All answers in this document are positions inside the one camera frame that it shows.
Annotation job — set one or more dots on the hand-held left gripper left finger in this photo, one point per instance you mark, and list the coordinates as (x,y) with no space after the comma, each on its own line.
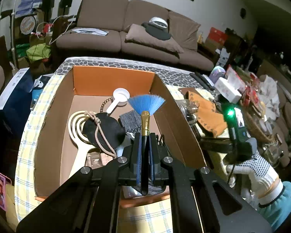
(138,160)

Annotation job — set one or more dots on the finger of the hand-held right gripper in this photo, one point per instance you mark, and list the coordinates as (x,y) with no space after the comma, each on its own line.
(213,144)

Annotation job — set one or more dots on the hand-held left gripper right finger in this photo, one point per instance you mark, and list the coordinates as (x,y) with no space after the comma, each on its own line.
(151,162)

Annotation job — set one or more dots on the grey felt strip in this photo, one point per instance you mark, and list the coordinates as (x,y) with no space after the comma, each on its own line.
(131,119)

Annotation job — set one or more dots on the white plastic scoop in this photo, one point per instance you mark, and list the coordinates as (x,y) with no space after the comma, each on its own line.
(121,97)

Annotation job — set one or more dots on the orange cardboard box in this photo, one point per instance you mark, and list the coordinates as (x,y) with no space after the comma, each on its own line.
(87,82)

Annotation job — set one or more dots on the person's right forearm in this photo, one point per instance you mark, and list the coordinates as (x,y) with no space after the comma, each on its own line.
(281,203)

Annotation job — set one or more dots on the person's right hand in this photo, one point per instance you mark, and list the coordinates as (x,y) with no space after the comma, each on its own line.
(262,174)

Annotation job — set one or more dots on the wicker basket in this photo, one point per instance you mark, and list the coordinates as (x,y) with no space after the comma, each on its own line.
(257,128)

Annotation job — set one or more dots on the clear glass jar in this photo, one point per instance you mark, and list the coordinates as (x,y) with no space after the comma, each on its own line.
(189,106)

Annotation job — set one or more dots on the red snack packets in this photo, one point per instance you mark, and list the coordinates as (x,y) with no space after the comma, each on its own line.
(251,95)

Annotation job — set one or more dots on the white tissue box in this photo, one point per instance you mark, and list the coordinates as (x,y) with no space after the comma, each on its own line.
(226,88)

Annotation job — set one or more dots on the brown leather mat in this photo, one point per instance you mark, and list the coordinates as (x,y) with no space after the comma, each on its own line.
(186,91)

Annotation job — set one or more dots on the white crumpled cloth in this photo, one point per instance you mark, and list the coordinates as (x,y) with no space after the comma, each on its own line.
(269,89)

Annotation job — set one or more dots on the black remote control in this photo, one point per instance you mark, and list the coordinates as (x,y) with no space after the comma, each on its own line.
(208,81)
(200,81)

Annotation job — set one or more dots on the red white plastic packet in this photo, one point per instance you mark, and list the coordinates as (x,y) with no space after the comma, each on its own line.
(235,77)

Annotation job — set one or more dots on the lilac round container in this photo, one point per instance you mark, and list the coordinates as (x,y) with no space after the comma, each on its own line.
(218,71)

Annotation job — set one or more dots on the red cardboard box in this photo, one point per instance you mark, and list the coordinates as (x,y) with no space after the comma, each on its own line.
(218,32)

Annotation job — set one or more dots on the yellow checked tablecloth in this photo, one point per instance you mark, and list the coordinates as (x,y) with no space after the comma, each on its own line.
(26,138)

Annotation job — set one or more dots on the blue plastic bag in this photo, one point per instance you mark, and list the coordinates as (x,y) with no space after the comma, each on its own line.
(40,92)

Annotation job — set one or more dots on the brown cushion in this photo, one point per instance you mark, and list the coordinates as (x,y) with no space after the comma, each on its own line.
(150,38)

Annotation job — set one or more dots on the black round pad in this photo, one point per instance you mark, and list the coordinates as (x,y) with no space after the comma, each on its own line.
(157,32)

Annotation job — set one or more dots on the white round cap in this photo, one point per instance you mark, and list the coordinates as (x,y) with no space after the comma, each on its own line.
(157,20)

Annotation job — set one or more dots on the beige paper bag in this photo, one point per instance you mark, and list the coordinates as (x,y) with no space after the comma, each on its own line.
(11,206)

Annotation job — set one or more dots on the white papers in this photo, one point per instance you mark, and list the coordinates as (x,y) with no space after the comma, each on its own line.
(89,30)

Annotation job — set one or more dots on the dark blue white carton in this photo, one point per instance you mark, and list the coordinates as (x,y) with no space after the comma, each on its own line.
(12,102)

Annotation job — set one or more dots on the pink toy packaging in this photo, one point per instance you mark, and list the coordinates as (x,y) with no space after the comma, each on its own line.
(0,191)

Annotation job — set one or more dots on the green bag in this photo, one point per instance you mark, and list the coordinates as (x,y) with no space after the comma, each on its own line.
(37,52)

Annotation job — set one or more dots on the brown sofa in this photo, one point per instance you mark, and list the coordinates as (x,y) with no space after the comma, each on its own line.
(101,12)

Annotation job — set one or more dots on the white pole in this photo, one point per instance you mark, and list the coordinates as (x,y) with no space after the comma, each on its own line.
(13,41)

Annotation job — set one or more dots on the round printed plaque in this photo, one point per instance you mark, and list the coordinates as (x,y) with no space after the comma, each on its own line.
(28,25)

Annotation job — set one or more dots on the black speaker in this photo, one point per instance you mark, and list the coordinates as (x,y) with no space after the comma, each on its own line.
(67,0)
(48,4)

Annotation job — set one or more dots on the stack of blue white boxes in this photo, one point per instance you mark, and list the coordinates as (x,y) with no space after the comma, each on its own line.
(29,4)

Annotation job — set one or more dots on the small dark wall fixture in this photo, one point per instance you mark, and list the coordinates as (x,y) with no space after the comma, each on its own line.
(243,12)

